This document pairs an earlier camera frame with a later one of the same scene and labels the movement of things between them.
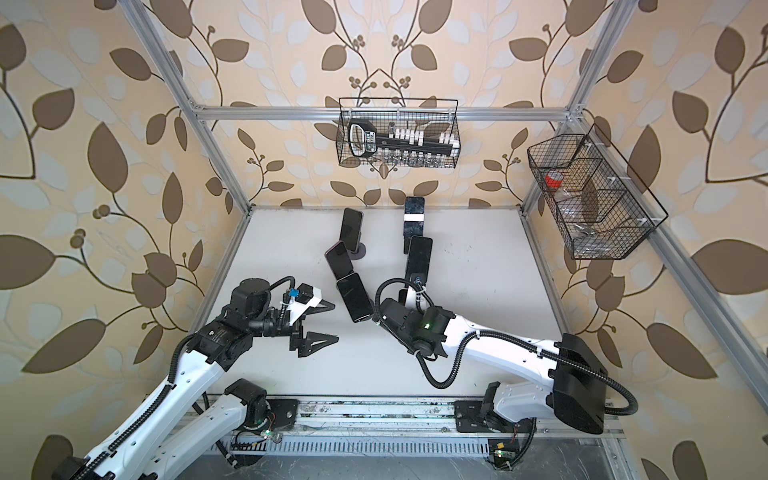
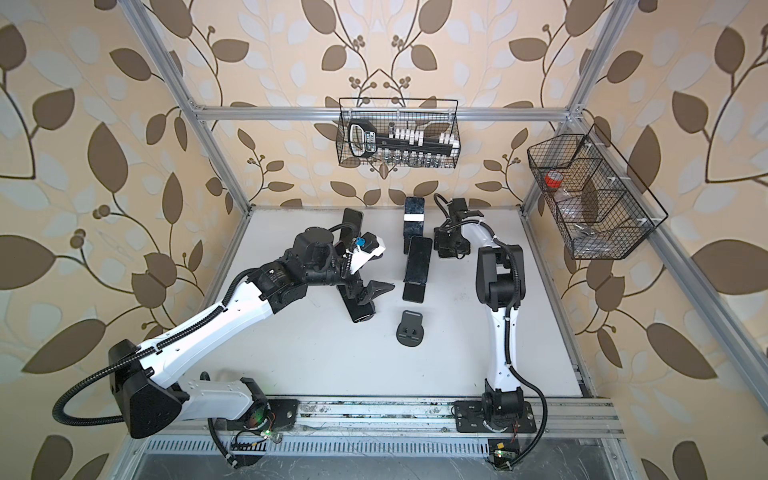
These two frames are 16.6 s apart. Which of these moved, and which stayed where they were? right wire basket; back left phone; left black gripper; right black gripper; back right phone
Moved: right black gripper; left black gripper
Stayed: right wire basket; back left phone; back right phone
